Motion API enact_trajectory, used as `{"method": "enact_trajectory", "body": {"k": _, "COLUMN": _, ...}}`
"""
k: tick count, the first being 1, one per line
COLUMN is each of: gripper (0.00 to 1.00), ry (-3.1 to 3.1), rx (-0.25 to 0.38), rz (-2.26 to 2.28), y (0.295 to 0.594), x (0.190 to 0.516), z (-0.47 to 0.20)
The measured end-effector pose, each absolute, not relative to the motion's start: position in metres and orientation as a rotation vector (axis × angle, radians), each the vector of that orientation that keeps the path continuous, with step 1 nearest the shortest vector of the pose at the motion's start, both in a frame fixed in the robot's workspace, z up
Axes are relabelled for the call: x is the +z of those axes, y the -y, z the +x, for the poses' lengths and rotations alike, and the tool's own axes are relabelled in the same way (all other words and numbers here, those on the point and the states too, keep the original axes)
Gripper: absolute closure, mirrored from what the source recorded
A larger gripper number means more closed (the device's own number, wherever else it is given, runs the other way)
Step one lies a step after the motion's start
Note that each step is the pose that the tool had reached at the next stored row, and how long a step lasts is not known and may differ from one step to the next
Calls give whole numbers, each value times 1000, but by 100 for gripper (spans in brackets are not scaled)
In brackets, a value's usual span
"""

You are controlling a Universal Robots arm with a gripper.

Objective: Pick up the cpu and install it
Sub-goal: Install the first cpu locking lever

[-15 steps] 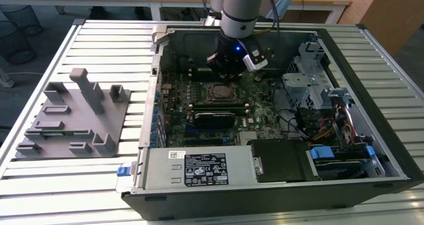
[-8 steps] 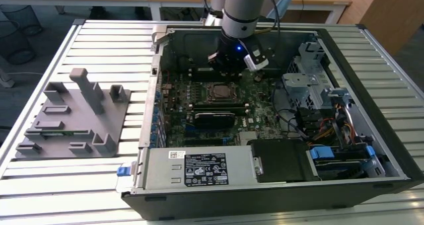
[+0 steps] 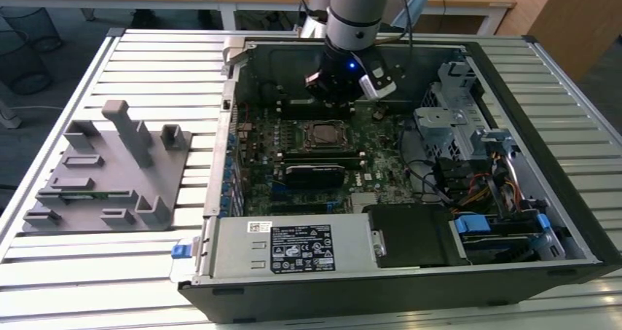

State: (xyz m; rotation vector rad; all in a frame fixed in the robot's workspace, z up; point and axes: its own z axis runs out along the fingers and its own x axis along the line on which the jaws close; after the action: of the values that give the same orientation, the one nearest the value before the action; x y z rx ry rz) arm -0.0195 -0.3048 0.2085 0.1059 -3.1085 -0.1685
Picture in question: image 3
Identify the silver square CPU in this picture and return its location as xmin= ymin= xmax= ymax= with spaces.
xmin=313 ymin=125 xmax=344 ymax=145

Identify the metal socket cover frame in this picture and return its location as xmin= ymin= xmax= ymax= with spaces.
xmin=302 ymin=120 xmax=353 ymax=152

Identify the CPU socket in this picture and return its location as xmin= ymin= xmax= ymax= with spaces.
xmin=301 ymin=119 xmax=356 ymax=153

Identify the black RAM slot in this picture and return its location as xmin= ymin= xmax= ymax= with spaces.
xmin=276 ymin=102 xmax=356 ymax=111
xmin=281 ymin=158 xmax=368 ymax=169
xmin=281 ymin=151 xmax=368 ymax=161
xmin=276 ymin=108 xmax=356 ymax=120

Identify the silver metal drive cage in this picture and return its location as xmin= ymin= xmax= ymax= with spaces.
xmin=413 ymin=62 xmax=492 ymax=163

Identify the green motherboard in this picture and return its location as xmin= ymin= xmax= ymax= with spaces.
xmin=236 ymin=102 xmax=424 ymax=216

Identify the small black graphics card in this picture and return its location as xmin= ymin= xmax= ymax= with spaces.
xmin=285 ymin=163 xmax=349 ymax=189

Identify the silver chipset heatsink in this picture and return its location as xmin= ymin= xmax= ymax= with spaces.
xmin=350 ymin=192 xmax=381 ymax=209

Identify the hard disk in blue carrier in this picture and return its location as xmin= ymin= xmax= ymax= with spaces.
xmin=454 ymin=213 xmax=545 ymax=266

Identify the silver power supply unit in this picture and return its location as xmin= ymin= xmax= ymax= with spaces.
xmin=212 ymin=215 xmax=377 ymax=278

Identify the wooden cabinet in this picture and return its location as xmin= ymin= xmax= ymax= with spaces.
xmin=496 ymin=0 xmax=622 ymax=83

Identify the grey plastic parts rack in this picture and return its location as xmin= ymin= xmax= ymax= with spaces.
xmin=22 ymin=99 xmax=196 ymax=233

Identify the green RAM stick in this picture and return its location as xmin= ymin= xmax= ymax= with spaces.
xmin=58 ymin=191 xmax=131 ymax=202

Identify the black open PC case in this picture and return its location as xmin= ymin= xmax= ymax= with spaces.
xmin=170 ymin=34 xmax=622 ymax=323

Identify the black mesh waste bin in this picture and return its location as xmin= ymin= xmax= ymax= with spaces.
xmin=0 ymin=29 xmax=54 ymax=96
xmin=0 ymin=7 xmax=65 ymax=53

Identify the white stand foot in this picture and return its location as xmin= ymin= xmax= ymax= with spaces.
xmin=0 ymin=98 xmax=23 ymax=130

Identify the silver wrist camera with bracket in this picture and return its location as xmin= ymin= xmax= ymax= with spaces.
xmin=358 ymin=60 xmax=405 ymax=101

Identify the black cable bundle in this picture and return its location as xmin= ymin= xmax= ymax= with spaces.
xmin=434 ymin=157 xmax=476 ymax=203

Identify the yellow orange wire bundle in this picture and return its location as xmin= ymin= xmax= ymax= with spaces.
xmin=454 ymin=186 xmax=521 ymax=207

